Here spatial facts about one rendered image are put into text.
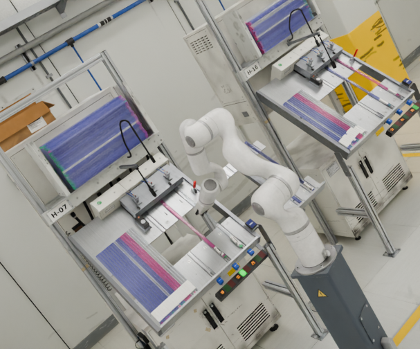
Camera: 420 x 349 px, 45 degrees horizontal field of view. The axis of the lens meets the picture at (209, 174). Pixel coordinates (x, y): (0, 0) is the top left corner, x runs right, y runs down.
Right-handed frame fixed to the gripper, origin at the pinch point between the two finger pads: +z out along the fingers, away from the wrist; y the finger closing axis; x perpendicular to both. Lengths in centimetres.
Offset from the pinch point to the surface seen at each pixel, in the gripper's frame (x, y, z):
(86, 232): -32, 53, 9
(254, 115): -39, -83, 28
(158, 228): -8.2, 23.9, 3.1
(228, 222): 13.6, -5.6, -2.2
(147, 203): -21.7, 20.3, -0.1
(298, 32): -57, -133, -4
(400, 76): -25, -313, 140
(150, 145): -47.8, -2.1, -2.6
